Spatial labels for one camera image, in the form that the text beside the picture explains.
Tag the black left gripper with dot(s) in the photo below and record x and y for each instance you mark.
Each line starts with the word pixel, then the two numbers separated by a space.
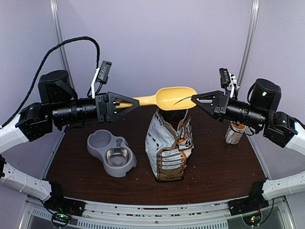
pixel 110 116

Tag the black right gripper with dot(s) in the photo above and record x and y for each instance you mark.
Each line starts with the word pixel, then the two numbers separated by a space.
pixel 218 99

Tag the yellow plastic scoop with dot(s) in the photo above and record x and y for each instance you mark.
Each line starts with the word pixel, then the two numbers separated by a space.
pixel 170 98

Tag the dog food bag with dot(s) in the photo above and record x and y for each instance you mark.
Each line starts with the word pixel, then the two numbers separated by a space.
pixel 169 150

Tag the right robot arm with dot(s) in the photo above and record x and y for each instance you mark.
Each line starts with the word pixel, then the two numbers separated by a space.
pixel 261 114

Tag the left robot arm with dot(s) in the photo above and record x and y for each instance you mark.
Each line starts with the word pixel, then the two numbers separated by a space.
pixel 59 106

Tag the grey double pet feeder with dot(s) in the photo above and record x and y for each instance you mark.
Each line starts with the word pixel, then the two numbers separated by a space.
pixel 99 142

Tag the patterned mug yellow inside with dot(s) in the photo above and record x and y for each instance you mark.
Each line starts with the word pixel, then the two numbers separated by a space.
pixel 234 133

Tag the steel bowl in feeder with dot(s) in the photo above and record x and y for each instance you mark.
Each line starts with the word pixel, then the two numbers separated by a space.
pixel 117 156

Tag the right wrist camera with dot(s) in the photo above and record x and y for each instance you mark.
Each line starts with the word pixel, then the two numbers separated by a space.
pixel 229 82

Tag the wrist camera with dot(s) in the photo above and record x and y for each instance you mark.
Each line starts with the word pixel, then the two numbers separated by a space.
pixel 229 82
pixel 100 78

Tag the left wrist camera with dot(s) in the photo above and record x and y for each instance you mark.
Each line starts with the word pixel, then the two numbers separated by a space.
pixel 100 78

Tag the right aluminium frame post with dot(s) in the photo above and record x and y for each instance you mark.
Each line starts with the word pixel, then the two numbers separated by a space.
pixel 249 40

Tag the aluminium frame post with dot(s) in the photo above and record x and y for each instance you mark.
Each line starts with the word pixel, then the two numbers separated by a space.
pixel 57 25
pixel 249 40

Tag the front aluminium rail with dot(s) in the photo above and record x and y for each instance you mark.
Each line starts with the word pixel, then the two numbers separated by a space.
pixel 113 214

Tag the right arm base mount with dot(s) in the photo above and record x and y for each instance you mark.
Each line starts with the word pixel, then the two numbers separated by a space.
pixel 247 204

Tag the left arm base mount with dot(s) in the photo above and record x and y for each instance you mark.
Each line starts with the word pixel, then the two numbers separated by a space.
pixel 66 205

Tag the left aluminium frame post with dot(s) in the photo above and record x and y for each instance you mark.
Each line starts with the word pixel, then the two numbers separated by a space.
pixel 57 25

